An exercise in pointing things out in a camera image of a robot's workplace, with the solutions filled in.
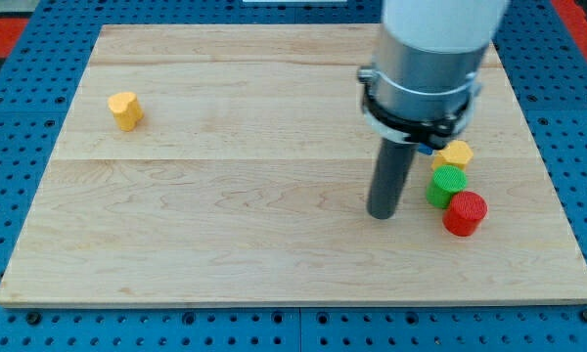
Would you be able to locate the red cylinder block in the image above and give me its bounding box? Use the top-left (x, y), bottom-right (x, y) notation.
top-left (442, 191), bottom-right (488, 237)

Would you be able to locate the dark grey cylindrical pointer rod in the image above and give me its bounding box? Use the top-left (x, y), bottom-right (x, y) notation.
top-left (367, 139), bottom-right (418, 220)

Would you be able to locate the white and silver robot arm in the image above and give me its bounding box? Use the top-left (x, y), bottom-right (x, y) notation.
top-left (358, 0), bottom-right (510, 150)

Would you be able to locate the wooden board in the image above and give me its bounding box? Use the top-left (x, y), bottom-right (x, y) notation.
top-left (0, 24), bottom-right (587, 308)

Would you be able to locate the yellow heart block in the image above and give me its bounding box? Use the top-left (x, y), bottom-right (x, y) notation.
top-left (108, 92), bottom-right (144, 132)

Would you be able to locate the yellow hexagon block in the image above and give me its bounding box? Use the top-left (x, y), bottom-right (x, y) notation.
top-left (431, 140), bottom-right (474, 171)

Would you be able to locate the green cylinder block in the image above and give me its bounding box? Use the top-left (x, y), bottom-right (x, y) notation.
top-left (426, 165), bottom-right (468, 209)

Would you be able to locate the blue block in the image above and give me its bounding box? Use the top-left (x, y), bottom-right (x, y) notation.
top-left (418, 145), bottom-right (433, 155)

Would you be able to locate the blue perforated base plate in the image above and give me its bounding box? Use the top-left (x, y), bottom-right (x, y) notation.
top-left (0, 0), bottom-right (587, 351)

